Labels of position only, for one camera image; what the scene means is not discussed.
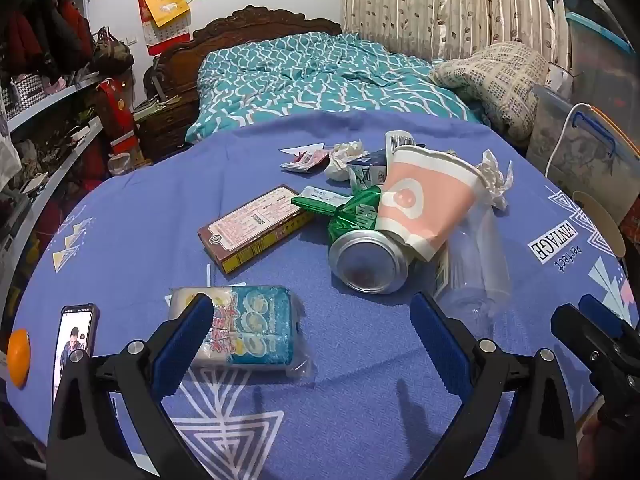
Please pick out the red gift box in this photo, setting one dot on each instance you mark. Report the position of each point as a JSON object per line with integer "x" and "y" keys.
{"x": 117, "y": 120}

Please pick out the green plastic wrapper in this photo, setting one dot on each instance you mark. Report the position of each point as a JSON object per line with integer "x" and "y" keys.
{"x": 350, "y": 212}

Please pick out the beige patterned pillow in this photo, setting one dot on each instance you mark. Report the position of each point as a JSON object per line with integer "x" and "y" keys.
{"x": 500, "y": 75}

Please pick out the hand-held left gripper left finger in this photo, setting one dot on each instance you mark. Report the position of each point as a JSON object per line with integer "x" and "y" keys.
{"x": 182, "y": 345}

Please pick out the red and white packet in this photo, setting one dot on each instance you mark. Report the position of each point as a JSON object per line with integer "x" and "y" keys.
{"x": 302, "y": 161}

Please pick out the clear plastic bottle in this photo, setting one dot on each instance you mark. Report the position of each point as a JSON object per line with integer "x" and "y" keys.
{"x": 475, "y": 265}

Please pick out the beige leaf print curtain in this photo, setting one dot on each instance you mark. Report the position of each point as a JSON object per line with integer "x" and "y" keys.
{"x": 425, "y": 0}

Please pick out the pink and white paper cup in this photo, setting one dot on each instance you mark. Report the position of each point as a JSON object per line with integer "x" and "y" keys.
{"x": 420, "y": 200}

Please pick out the round cardboard disc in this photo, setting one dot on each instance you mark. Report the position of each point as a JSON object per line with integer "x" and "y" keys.
{"x": 600, "y": 220}

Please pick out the small white drink carton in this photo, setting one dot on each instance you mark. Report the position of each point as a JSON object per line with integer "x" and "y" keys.
{"x": 367, "y": 172}

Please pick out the camouflage bag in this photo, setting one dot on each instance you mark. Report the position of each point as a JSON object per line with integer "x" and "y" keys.
{"x": 112, "y": 50}

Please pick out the white paper scrap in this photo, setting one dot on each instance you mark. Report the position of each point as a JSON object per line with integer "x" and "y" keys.
{"x": 300, "y": 148}

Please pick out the dark wooden nightstand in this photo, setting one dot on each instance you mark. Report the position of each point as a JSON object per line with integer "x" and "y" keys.
{"x": 165, "y": 130}

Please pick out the red clothes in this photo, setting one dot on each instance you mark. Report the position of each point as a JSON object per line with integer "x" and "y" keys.
{"x": 50, "y": 35}

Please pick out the orange fruit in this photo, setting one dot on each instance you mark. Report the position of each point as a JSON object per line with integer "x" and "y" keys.
{"x": 19, "y": 360}

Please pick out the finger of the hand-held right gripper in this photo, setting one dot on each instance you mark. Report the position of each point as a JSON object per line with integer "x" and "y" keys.
{"x": 580, "y": 332}
{"x": 600, "y": 312}

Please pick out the teal patterned duvet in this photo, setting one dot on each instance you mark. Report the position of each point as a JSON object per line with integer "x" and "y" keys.
{"x": 300, "y": 85}

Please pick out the grey shelf unit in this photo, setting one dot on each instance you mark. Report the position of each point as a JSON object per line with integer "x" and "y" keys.
{"x": 50, "y": 92}

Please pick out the brown cardboard box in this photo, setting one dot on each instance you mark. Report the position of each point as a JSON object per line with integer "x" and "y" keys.
{"x": 245, "y": 227}

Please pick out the blue printed tablecloth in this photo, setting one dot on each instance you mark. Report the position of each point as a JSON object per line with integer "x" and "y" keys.
{"x": 350, "y": 360}

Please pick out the aluminium drink can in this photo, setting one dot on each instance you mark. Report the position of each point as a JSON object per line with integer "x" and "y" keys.
{"x": 367, "y": 262}

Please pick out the yellow and red wall calendar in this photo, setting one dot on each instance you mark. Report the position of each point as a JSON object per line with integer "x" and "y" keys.
{"x": 165, "y": 5}

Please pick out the brown fuzzy blanket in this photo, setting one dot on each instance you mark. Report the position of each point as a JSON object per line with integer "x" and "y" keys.
{"x": 250, "y": 22}

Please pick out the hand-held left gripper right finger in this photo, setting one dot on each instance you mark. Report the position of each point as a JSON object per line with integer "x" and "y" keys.
{"x": 440, "y": 340}

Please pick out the black smartphone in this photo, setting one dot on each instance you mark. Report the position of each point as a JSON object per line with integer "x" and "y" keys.
{"x": 74, "y": 345}

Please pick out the white cylindrical container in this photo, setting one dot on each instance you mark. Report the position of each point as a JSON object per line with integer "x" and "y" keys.
{"x": 398, "y": 139}

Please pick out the clear storage box blue lid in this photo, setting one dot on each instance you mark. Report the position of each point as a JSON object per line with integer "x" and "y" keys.
{"x": 600, "y": 60}

